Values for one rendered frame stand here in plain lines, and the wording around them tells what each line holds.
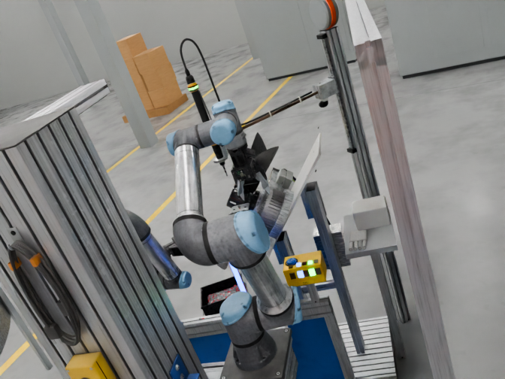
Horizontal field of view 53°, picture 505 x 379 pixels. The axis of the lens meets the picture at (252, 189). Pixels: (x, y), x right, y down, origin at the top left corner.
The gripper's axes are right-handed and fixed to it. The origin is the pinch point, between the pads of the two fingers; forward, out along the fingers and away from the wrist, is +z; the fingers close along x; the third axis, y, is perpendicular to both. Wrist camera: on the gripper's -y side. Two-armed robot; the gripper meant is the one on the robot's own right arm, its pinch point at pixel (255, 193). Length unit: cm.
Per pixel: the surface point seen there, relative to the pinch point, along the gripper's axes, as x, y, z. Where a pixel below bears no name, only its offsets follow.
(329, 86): 28, -83, -7
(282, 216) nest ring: -5, -48, 37
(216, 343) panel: -47, -14, 77
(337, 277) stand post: 9, -61, 86
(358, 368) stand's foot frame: 6, -49, 140
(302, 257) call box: 4.6, -16.4, 40.7
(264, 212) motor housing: -14, -51, 34
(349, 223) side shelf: 21, -71, 62
